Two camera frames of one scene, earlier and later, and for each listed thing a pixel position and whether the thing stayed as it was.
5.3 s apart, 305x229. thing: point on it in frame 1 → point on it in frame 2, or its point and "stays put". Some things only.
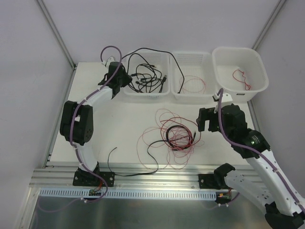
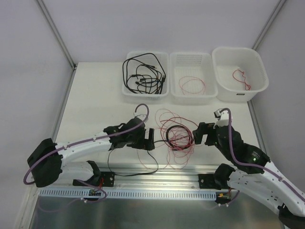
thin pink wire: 171,143 stays put
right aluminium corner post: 270,19 stays put
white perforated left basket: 151,74 stays put
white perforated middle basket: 191,76 stays put
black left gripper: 121,78 → 143,140
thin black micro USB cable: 141,64 → 137,83
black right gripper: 212,121 → 208,132
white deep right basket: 239,72 stays put
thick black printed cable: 161,51 → 164,76
